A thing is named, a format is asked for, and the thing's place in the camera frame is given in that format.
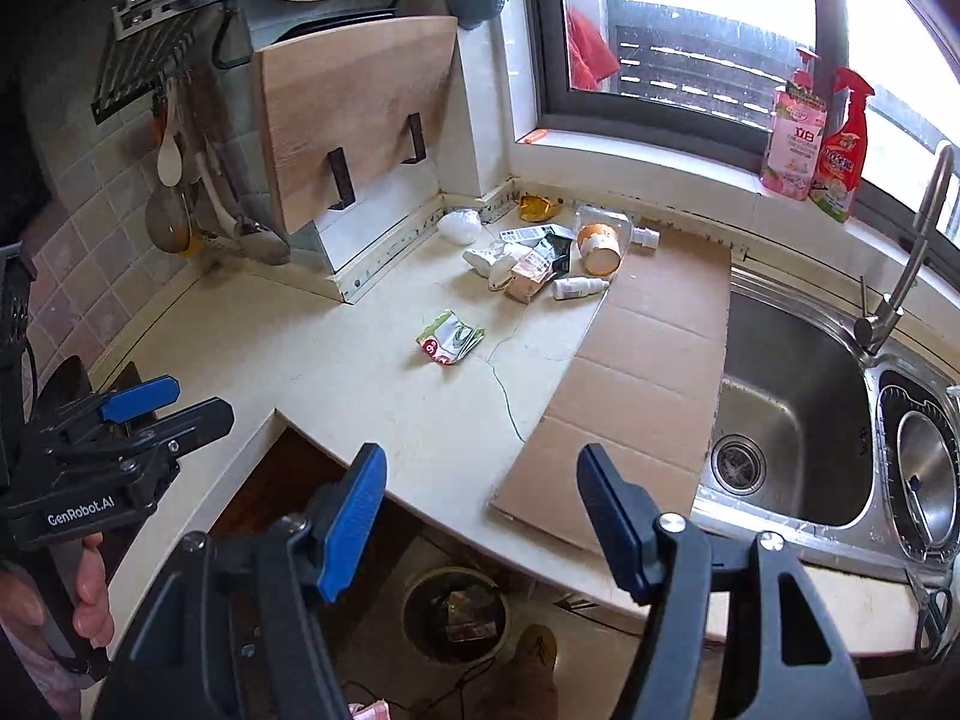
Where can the yellow crumpled wrapper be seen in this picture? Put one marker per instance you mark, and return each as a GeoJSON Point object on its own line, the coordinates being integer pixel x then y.
{"type": "Point", "coordinates": [535, 209]}

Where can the flat brown cardboard sheet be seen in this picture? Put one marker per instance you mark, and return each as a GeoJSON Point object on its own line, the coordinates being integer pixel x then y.
{"type": "Point", "coordinates": [644, 384]}

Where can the red spray cleaner bottle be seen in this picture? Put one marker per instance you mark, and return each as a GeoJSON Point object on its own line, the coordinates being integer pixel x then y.
{"type": "Point", "coordinates": [843, 154]}

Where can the small white dropper bottle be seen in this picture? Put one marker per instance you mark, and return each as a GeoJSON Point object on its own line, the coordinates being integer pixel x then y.
{"type": "Point", "coordinates": [566, 289]}

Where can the green pink milk carton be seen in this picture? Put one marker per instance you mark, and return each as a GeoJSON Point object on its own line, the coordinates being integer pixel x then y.
{"type": "Point", "coordinates": [547, 259]}

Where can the clear plastic bottle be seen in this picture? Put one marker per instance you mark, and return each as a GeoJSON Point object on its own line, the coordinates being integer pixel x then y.
{"type": "Point", "coordinates": [588, 217]}

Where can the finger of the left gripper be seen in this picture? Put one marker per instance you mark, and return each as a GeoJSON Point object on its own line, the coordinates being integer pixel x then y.
{"type": "Point", "coordinates": [118, 406]}
{"type": "Point", "coordinates": [177, 435]}

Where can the stainless steel sink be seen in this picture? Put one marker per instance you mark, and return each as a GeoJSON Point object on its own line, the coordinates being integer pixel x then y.
{"type": "Point", "coordinates": [804, 441]}

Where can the white crumpled plastic bag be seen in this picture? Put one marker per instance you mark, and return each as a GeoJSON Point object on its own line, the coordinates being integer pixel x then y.
{"type": "Point", "coordinates": [460, 227]}

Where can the hanging mesh strainer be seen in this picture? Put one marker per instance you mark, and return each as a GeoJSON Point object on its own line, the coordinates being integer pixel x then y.
{"type": "Point", "coordinates": [168, 224]}

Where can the round trash bin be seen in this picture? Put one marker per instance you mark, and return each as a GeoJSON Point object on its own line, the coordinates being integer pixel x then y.
{"type": "Point", "coordinates": [456, 616]}

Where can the steel hanging ladle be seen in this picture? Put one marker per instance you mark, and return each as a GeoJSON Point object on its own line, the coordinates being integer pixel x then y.
{"type": "Point", "coordinates": [254, 240]}

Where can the black scissors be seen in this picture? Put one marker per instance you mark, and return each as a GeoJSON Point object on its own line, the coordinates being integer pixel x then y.
{"type": "Point", "coordinates": [934, 610]}

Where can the person's left hand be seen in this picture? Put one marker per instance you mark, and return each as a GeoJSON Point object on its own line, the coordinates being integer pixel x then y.
{"type": "Point", "coordinates": [23, 613]}

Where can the white hanging spoon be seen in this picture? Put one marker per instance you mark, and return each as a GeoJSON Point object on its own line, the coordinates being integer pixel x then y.
{"type": "Point", "coordinates": [169, 162]}

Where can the wooden cutting board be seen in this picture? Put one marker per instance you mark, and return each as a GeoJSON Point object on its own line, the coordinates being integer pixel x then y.
{"type": "Point", "coordinates": [342, 107]}

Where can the white printed carton box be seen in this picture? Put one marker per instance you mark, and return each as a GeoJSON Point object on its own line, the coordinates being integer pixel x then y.
{"type": "Point", "coordinates": [532, 235]}

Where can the orange white paper cup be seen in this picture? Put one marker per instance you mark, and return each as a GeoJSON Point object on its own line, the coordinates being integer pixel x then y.
{"type": "Point", "coordinates": [600, 249]}

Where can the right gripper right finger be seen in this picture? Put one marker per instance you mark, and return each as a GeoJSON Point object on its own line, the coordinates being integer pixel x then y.
{"type": "Point", "coordinates": [784, 658]}

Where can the black wall utensil rack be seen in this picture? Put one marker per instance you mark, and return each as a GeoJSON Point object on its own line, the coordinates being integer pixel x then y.
{"type": "Point", "coordinates": [145, 40]}

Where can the green white snack wrapper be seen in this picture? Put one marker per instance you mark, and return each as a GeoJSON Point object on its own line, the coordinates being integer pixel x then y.
{"type": "Point", "coordinates": [448, 339]}

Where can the crumpled white paper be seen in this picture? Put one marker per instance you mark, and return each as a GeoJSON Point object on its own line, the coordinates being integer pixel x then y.
{"type": "Point", "coordinates": [495, 262]}

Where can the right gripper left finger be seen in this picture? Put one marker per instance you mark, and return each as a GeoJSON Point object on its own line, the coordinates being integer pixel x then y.
{"type": "Point", "coordinates": [229, 621]}

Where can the pink dish soap bottle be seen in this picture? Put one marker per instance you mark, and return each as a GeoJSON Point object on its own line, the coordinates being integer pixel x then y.
{"type": "Point", "coordinates": [797, 123]}

